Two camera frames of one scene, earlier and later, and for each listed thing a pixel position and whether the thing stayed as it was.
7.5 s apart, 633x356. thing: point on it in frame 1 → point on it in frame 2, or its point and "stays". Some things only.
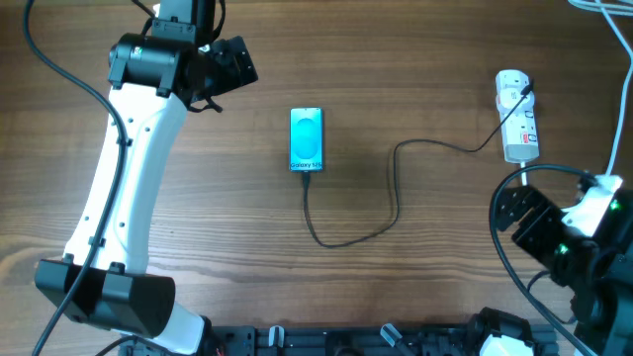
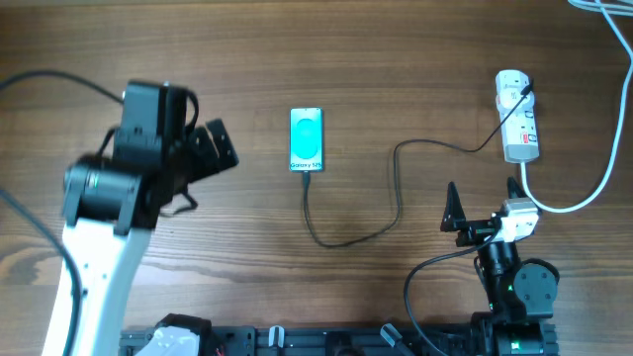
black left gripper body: [222, 71] → [201, 159]
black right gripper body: [543, 231] → [475, 231]
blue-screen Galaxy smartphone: [306, 139] stays
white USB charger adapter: [507, 98] stays
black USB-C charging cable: [398, 144] stays
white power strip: [519, 131] stays
